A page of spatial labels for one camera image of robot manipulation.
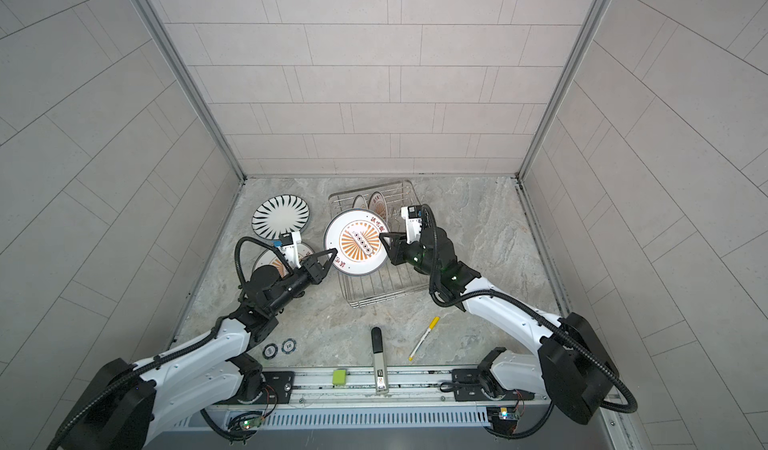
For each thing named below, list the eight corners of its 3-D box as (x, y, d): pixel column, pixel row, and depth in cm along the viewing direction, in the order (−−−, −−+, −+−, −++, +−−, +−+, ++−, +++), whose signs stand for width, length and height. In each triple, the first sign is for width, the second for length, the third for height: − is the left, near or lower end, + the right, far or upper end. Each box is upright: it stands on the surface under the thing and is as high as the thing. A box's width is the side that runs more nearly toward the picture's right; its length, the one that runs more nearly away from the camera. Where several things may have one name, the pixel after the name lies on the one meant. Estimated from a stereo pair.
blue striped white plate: (248, 238, 100) (245, 234, 98) (263, 198, 111) (261, 194, 110) (305, 238, 100) (303, 234, 99) (314, 198, 112) (313, 194, 110)
